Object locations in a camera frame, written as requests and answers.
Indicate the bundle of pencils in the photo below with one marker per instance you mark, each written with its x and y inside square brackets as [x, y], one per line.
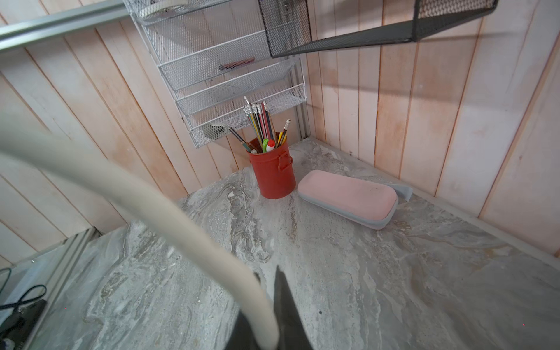
[259, 118]

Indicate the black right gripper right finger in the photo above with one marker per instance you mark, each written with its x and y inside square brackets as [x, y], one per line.
[292, 335]

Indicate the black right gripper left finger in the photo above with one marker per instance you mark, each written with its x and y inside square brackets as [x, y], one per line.
[242, 337]

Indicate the white wire mesh shelf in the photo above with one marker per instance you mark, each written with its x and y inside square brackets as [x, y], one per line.
[215, 60]

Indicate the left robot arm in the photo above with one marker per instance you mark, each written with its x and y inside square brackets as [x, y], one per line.
[16, 329]

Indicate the red metal pencil bucket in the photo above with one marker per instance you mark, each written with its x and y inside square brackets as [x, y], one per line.
[274, 172]

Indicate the black mesh wall basket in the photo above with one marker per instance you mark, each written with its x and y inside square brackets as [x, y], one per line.
[298, 27]

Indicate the white red-capped marker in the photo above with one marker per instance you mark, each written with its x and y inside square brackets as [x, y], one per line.
[270, 145]

